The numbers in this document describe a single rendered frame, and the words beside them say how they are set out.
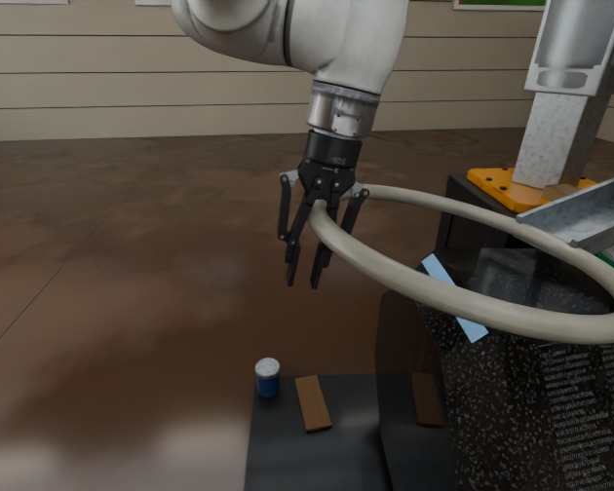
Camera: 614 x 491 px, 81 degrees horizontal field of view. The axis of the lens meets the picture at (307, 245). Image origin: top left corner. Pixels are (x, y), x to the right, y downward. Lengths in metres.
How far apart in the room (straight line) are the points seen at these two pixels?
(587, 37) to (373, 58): 1.25
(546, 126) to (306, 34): 1.41
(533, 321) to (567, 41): 1.35
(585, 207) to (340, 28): 0.69
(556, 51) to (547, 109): 0.21
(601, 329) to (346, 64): 0.39
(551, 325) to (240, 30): 0.45
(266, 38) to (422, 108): 6.84
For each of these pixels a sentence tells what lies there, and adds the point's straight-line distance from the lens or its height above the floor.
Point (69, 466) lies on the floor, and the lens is 1.71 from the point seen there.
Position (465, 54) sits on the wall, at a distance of 7.51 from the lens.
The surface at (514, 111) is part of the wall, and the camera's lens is 8.21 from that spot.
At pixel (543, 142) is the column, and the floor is 0.97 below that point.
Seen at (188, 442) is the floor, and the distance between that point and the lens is 1.60.
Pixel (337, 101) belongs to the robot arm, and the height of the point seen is 1.24.
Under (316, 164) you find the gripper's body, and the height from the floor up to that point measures 1.16.
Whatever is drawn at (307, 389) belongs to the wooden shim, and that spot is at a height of 0.03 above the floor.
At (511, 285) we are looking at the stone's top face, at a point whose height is 0.82.
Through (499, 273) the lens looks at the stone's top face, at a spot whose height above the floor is 0.82.
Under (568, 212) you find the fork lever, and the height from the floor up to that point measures 0.99.
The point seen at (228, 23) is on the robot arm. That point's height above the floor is 1.32.
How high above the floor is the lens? 1.29
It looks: 28 degrees down
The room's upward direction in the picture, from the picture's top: straight up
